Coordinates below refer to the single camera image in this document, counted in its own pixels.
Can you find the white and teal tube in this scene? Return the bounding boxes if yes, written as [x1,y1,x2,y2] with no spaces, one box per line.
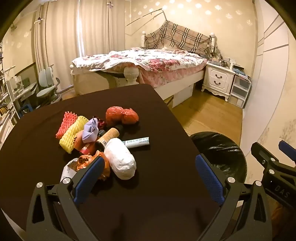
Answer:
[121,136,150,149]

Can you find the bed with floral quilt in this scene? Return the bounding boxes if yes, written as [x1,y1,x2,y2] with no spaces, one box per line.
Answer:
[70,31,219,108]

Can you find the grey office chair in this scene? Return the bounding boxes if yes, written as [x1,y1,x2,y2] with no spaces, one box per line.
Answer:
[36,66,63,103]

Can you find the white round bed post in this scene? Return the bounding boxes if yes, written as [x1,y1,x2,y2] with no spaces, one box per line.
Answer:
[123,66,139,87]

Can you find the dark bottle with tan label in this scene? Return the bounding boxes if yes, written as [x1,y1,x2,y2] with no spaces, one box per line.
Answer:
[95,125,124,151]

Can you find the dark red crumpled wrapper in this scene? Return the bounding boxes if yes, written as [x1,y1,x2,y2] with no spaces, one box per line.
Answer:
[94,116,107,130]

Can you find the white printed packet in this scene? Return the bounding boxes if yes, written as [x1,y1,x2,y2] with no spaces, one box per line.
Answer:
[60,158,79,182]

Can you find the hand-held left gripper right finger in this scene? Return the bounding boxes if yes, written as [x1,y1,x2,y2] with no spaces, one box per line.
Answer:
[195,154,273,241]

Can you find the white plastic bag wad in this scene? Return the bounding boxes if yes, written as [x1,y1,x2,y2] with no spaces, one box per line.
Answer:
[104,138,137,180]

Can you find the orange plastic bag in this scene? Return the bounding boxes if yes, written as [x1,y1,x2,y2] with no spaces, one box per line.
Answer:
[77,150,111,181]

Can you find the cream curtain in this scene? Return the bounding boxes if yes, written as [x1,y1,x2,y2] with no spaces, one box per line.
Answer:
[45,0,126,91]

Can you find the crumpled purple paper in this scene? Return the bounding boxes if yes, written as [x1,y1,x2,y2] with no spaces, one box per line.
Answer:
[83,118,99,143]

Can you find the red plastic bag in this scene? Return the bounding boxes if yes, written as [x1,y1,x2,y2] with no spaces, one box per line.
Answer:
[106,106,139,127]

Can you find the metal pole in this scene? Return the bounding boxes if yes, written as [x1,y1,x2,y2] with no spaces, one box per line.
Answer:
[126,8,168,37]

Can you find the white bookshelf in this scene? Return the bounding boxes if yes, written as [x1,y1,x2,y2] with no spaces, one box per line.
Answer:
[0,44,16,144]

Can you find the white desk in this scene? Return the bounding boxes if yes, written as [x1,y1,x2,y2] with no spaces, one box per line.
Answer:
[13,82,38,112]

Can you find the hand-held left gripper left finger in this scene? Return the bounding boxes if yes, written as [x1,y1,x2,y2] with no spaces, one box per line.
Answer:
[26,156,105,241]

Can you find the white nightstand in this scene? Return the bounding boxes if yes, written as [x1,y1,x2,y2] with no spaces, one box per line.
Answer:
[202,61,236,102]

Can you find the yellow foam fruit net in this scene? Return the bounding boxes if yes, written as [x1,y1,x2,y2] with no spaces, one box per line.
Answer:
[59,115,89,154]

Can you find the orange box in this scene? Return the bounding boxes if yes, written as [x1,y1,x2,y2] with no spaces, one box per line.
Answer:
[73,131,89,151]

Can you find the white wall pipes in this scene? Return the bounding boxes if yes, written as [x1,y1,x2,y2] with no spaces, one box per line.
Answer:
[34,7,48,71]

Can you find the stack of books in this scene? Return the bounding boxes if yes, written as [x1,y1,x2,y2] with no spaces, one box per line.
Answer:
[232,65,250,80]

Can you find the plaid blanket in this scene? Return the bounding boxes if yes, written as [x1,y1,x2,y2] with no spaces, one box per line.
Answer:
[144,20,210,50]

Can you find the floral quilt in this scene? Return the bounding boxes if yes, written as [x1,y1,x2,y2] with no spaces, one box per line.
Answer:
[72,47,208,72]

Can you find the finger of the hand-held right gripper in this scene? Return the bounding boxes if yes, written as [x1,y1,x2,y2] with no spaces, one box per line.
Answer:
[278,140,296,161]
[251,142,296,178]

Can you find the plastic drawer unit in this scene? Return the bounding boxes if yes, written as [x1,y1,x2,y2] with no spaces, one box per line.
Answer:
[228,74,252,109]

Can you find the pink foam fruit net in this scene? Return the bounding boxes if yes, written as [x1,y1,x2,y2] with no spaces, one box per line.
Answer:
[56,111,78,139]

